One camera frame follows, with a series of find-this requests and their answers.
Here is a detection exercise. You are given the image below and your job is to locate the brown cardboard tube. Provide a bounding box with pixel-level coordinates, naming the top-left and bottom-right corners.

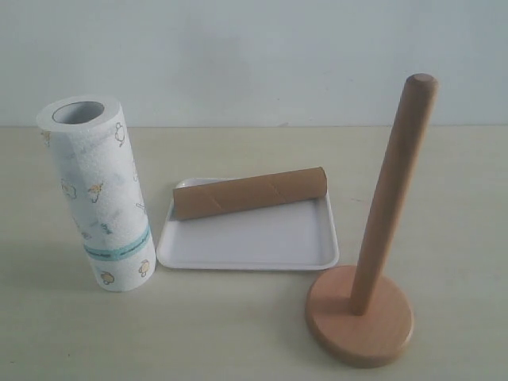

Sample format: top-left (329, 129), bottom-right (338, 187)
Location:
top-left (171, 166), bottom-right (329, 221)

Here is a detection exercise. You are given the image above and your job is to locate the printed white paper towel roll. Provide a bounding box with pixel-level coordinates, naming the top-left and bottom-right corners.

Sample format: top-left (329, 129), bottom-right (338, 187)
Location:
top-left (37, 95), bottom-right (156, 292)

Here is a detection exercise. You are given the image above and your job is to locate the wooden paper towel holder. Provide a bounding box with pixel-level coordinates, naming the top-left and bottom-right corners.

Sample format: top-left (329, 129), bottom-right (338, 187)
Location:
top-left (305, 73), bottom-right (438, 368)

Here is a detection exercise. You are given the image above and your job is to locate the white rectangular tray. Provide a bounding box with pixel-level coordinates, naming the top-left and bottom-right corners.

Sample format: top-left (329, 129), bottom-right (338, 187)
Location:
top-left (156, 178), bottom-right (340, 271)

